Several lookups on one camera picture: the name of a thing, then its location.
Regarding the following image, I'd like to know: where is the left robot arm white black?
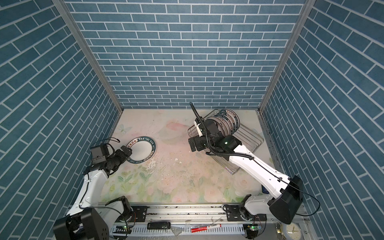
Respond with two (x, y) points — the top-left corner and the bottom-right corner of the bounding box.
(53, 144), (134, 240)

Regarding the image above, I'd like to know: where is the round analog clock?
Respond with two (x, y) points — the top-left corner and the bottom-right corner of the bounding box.
(276, 222), (303, 240)

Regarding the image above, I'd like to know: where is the large green rimmed lettered plate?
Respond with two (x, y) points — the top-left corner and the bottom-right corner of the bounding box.
(126, 136), (157, 162)

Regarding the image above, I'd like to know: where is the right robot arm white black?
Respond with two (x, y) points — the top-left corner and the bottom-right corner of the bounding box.
(189, 119), (303, 225)

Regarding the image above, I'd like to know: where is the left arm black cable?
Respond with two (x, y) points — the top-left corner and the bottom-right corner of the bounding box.
(78, 137), (136, 238)

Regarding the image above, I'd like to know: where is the rear plate in rack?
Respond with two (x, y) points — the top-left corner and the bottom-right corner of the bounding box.
(219, 108), (241, 132)

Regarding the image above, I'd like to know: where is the green led circuit board right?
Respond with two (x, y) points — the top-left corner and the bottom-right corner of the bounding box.
(243, 224), (259, 240)

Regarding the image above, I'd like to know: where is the aluminium mounting rail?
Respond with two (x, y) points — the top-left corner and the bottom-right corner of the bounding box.
(86, 202), (310, 224)

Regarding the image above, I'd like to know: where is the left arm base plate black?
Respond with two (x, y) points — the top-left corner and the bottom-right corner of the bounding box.
(131, 206), (148, 223)

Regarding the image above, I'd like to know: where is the small green red rimmed plate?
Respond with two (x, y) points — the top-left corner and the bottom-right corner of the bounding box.
(129, 159), (149, 164)

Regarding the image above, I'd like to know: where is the green led circuit board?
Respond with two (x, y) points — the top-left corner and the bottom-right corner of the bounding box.
(243, 224), (259, 240)
(113, 226), (132, 235)

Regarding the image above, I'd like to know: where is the white slotted cable duct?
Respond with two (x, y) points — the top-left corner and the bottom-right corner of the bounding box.
(128, 224), (245, 237)

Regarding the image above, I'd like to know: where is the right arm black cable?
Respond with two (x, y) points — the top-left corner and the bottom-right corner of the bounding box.
(188, 101), (321, 217)

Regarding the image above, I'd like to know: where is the red marker pen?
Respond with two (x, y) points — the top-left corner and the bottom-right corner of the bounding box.
(191, 224), (222, 233)

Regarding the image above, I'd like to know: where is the black remote device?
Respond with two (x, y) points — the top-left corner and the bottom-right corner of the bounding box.
(147, 222), (171, 230)

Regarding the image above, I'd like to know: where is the green led circuit board left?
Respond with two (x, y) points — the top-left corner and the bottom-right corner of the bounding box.
(113, 226), (132, 235)

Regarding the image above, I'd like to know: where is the plate in rack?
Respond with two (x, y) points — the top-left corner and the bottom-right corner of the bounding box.
(213, 114), (234, 135)
(219, 108), (241, 132)
(208, 117), (229, 137)
(217, 112), (235, 134)

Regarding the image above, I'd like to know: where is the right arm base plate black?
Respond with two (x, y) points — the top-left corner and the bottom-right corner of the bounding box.
(222, 205), (267, 222)

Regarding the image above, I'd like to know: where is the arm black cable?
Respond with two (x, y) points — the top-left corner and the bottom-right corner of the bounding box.
(78, 137), (136, 238)
(188, 101), (321, 217)

